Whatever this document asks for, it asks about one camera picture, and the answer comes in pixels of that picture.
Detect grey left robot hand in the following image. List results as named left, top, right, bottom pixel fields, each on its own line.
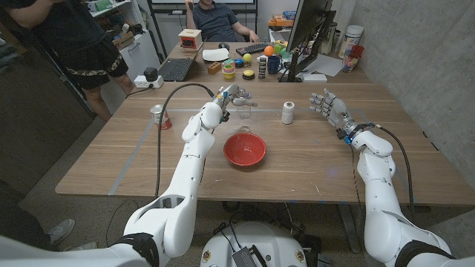
left=213, top=84, right=258, bottom=112

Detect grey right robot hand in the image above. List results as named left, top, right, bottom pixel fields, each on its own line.
left=309, top=88, right=356, bottom=133

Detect clear plastic bottle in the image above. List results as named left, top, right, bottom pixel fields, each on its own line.
left=235, top=88, right=254, bottom=120

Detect white thread spool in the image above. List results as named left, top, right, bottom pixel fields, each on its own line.
left=281, top=101, right=296, bottom=125

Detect red bowl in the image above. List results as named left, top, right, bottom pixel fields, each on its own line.
left=223, top=132, right=267, bottom=167

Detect red and white can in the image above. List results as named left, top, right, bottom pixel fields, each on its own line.
left=149, top=104, right=173, bottom=131

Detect colourful stacking cups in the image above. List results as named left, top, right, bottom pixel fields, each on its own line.
left=221, top=64, right=237, bottom=80

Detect flat white box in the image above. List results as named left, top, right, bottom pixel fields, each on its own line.
left=301, top=73, right=328, bottom=83

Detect white plate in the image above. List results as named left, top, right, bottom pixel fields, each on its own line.
left=201, top=47, right=230, bottom=62

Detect white paper sheets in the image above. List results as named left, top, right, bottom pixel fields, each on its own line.
left=296, top=53, right=344, bottom=78

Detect red cup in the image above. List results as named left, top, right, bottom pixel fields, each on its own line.
left=341, top=44, right=365, bottom=73

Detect black keyboard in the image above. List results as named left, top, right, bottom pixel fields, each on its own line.
left=235, top=42, right=274, bottom=56

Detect blue mug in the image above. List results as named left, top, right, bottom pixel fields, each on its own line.
left=266, top=55, right=284, bottom=75

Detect black laptop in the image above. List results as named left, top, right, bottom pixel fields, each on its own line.
left=157, top=39, right=207, bottom=82

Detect green toy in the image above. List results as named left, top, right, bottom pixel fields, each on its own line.
left=273, top=39, right=291, bottom=59

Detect white and red toy box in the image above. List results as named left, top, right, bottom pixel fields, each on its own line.
left=177, top=28, right=203, bottom=50

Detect white canister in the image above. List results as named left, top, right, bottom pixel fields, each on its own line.
left=337, top=24, right=365, bottom=59

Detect seated person in blue shirt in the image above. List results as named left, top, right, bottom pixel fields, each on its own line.
left=183, top=0, right=261, bottom=44

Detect white power strip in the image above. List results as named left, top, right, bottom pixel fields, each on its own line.
left=133, top=74, right=165, bottom=89

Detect orange box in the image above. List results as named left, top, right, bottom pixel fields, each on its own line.
left=268, top=13, right=295, bottom=28

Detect white shelf cabinet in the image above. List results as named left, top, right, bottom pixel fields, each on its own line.
left=79, top=0, right=163, bottom=112

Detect black computer monitor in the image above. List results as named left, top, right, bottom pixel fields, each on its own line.
left=278, top=0, right=337, bottom=83

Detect brown cardboard box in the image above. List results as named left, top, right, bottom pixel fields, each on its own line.
left=111, top=31, right=136, bottom=50

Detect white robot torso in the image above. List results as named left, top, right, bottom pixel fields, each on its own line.
left=200, top=221, right=308, bottom=267

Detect standing person in black clothes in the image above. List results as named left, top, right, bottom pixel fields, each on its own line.
left=0, top=0, right=137, bottom=123

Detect person with grey sneakers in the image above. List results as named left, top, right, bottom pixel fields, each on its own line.
left=0, top=179, right=98, bottom=253

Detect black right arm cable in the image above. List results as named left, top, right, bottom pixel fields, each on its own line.
left=373, top=124, right=416, bottom=214

